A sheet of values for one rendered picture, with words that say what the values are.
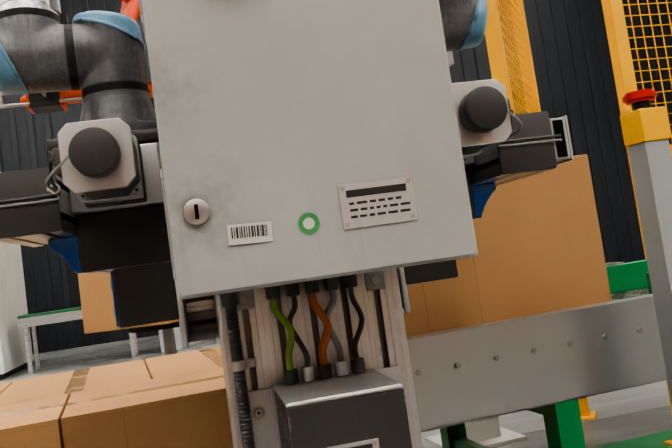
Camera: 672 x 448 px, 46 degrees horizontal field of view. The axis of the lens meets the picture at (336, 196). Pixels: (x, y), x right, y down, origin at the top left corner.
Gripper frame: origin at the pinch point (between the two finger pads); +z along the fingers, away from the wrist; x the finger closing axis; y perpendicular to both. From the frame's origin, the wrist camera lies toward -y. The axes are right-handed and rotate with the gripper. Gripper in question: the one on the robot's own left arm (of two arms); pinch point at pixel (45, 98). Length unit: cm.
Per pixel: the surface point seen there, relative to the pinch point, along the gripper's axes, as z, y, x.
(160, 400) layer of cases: 71, 19, -24
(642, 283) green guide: 69, 165, 31
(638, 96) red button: 23, 124, -47
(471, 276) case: 56, 93, -17
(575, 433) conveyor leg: 92, 106, -31
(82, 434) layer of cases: 75, 4, -25
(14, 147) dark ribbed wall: -182, -209, 1048
